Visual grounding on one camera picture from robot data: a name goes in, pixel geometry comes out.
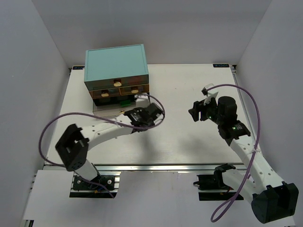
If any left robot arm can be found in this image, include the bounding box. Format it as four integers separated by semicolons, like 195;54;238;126
55;103;164;183

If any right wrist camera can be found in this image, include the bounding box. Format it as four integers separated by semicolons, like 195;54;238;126
202;83;218;105

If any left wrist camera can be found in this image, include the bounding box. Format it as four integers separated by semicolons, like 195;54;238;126
134;93;150;108

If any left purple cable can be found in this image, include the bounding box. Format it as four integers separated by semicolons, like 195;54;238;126
38;94;166;198

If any green long lego brick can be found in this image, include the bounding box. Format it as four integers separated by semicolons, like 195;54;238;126
120;100;131;107

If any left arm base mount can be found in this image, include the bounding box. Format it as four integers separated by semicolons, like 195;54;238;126
69;171;120;199

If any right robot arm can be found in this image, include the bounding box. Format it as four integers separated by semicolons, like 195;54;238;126
188;96;299;224

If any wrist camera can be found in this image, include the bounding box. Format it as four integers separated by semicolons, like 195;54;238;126
134;93;150;108
202;83;218;105

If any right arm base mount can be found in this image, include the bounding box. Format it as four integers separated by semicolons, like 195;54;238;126
193;163;246;201

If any teal drawer cabinet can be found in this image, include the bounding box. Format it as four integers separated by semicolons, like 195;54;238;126
84;44;149;106

